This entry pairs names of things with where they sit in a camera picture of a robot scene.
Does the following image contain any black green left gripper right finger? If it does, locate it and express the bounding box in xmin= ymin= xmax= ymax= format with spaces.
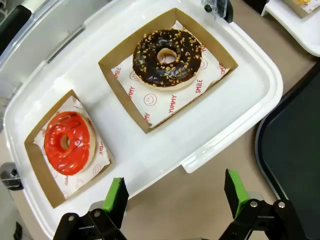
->
xmin=219 ymin=168 xmax=306 ymax=240

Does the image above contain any white printed paper liner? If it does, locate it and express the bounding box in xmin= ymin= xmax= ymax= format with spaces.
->
xmin=111 ymin=20 xmax=231 ymax=129
xmin=33 ymin=95 xmax=111 ymax=199

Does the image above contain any clear plastic lid latch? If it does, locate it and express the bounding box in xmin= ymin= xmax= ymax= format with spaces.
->
xmin=203 ymin=0 xmax=234 ymax=24
xmin=0 ymin=162 xmax=25 ymax=192

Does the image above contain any red glazed donut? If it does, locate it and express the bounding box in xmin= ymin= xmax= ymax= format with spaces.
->
xmin=43 ymin=111 xmax=97 ymax=177

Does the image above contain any white plastic container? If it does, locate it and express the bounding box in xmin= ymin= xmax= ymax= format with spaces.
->
xmin=260 ymin=0 xmax=320 ymax=58
xmin=3 ymin=0 xmax=284 ymax=240

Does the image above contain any clear plastic container lid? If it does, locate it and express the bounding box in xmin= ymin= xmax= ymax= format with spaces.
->
xmin=0 ymin=0 xmax=118 ymax=101

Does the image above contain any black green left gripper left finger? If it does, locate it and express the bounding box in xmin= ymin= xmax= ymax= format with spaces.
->
xmin=52 ymin=177 xmax=130 ymax=240

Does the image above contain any brown cardboard donut tray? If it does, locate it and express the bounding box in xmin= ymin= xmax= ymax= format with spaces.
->
xmin=283 ymin=0 xmax=320 ymax=19
xmin=98 ymin=7 xmax=239 ymax=135
xmin=23 ymin=89 xmax=114 ymax=209

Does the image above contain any chocolate nut-sprinkled donut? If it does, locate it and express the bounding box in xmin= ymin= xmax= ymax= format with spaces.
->
xmin=132 ymin=28 xmax=203 ymax=91

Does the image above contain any dark green serving tray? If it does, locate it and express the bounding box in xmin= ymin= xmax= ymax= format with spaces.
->
xmin=254 ymin=71 xmax=320 ymax=240

